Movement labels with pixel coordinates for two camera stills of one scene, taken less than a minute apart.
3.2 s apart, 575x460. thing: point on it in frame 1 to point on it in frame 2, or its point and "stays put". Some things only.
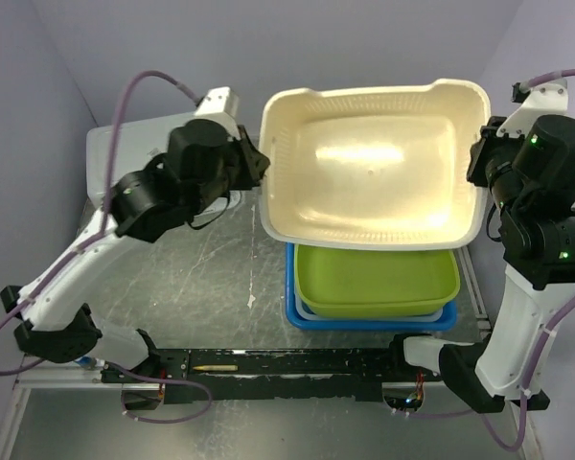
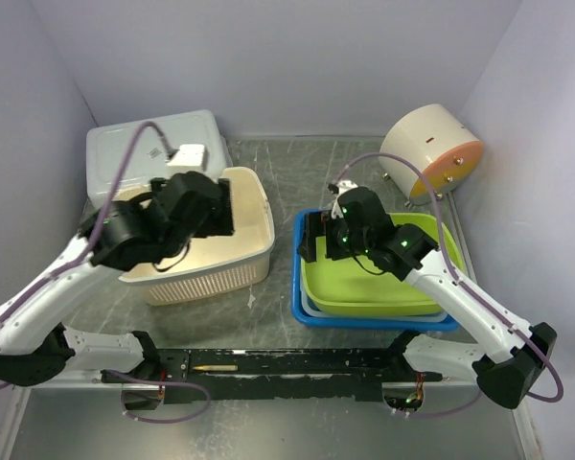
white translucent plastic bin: [137, 144] stays put
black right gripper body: [491, 155] to [341, 242]
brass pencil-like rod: [216, 368] stays put
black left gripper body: [242, 170] to [220, 222]
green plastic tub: [355, 283] stays put
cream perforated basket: [373, 171] to [216, 263]
